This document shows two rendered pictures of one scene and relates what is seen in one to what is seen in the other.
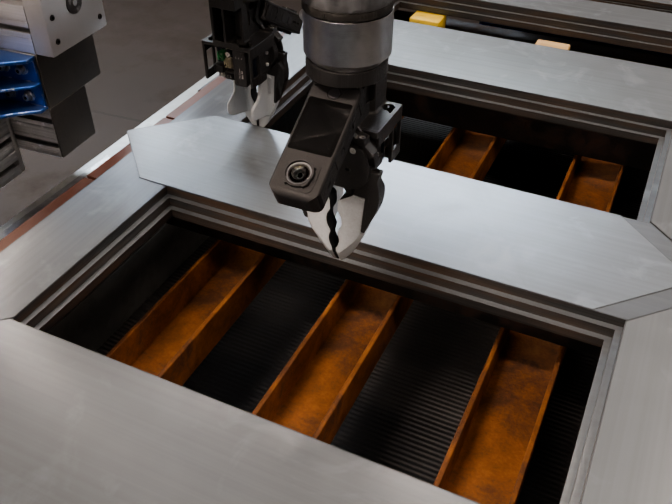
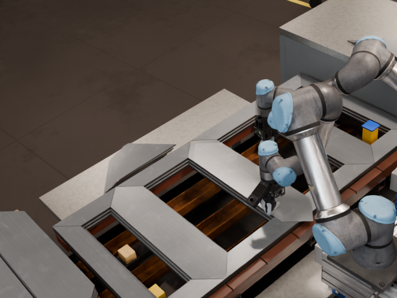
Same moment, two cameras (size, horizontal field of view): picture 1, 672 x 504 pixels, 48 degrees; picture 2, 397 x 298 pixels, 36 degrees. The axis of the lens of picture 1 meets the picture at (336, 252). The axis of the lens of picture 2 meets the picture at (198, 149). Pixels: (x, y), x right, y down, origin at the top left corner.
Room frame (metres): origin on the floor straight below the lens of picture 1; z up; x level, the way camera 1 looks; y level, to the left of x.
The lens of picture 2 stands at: (2.62, 0.77, 2.70)
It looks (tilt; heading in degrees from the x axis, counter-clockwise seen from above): 39 degrees down; 210
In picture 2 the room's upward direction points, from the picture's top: 8 degrees counter-clockwise
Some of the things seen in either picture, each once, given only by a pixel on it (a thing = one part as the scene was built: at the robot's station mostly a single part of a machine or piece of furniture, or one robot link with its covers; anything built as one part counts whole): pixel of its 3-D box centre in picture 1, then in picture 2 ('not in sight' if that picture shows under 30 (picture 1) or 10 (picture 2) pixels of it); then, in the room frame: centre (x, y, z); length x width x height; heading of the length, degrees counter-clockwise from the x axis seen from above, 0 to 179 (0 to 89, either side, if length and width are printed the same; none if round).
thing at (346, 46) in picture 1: (344, 32); (266, 109); (0.60, -0.01, 1.13); 0.08 x 0.08 x 0.05
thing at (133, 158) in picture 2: not in sight; (130, 160); (0.73, -0.69, 0.77); 0.45 x 0.20 x 0.04; 155
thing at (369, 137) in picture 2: not in sight; (369, 143); (0.29, 0.38, 0.78); 0.05 x 0.05 x 0.19; 65
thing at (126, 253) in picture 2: (549, 56); (127, 253); (1.28, -0.39, 0.79); 0.06 x 0.05 x 0.04; 65
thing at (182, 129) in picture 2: not in sight; (154, 151); (0.60, -0.63, 0.73); 1.20 x 0.26 x 0.03; 155
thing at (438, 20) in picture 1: (427, 25); (155, 294); (1.43, -0.18, 0.79); 0.06 x 0.05 x 0.04; 65
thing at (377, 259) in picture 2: not in sight; (374, 242); (1.17, 0.57, 1.09); 0.15 x 0.15 x 0.10
